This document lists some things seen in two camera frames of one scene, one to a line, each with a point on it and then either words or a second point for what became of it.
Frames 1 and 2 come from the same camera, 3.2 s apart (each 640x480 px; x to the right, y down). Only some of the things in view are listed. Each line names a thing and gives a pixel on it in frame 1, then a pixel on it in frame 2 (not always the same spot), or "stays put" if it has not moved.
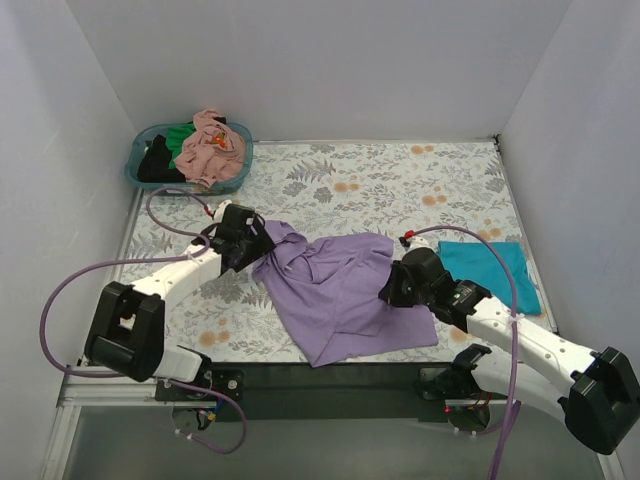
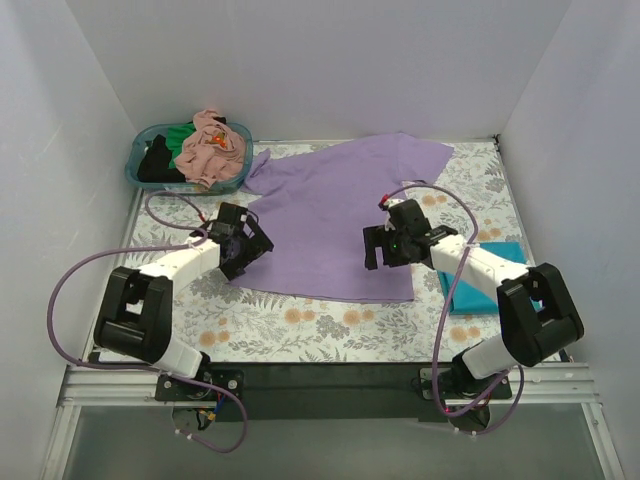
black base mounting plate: x=320 y=392 stays put
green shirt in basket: x=175 y=138 stays put
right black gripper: x=393 y=285 to x=378 y=245
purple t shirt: x=327 y=291 to x=312 y=202
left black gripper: x=258 y=241 stays put
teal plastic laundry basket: x=147 y=133 stays put
